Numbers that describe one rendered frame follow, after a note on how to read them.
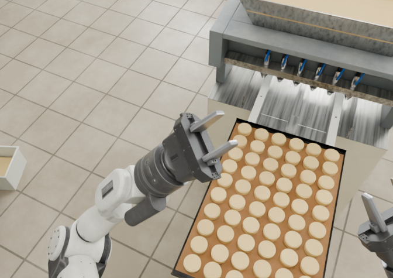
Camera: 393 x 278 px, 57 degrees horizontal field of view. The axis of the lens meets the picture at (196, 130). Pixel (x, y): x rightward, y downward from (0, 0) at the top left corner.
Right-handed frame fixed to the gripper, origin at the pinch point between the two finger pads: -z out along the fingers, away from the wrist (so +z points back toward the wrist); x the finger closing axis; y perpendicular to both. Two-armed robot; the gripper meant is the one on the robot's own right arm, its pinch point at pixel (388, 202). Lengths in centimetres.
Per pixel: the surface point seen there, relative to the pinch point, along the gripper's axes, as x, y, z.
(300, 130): -18, 81, 15
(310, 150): -13, 65, 16
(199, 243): 34, 46, 17
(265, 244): 17, 43, 25
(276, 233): 13, 45, 25
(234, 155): 11, 67, 6
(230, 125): 3, 103, 6
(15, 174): 123, 173, -11
